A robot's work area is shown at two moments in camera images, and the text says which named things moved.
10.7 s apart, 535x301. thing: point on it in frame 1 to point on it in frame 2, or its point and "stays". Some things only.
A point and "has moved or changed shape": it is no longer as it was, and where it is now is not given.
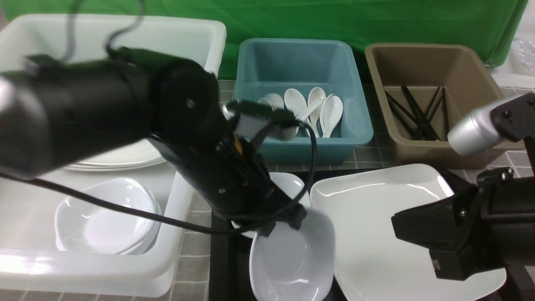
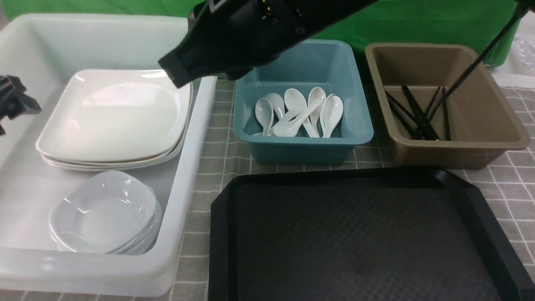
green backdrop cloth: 492,27 stays
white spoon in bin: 331,110 stays
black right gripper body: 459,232 to 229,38
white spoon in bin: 316,94 stays
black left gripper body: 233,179 to 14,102
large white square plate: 370,264 has moved or changed shape
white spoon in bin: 295,101 stays
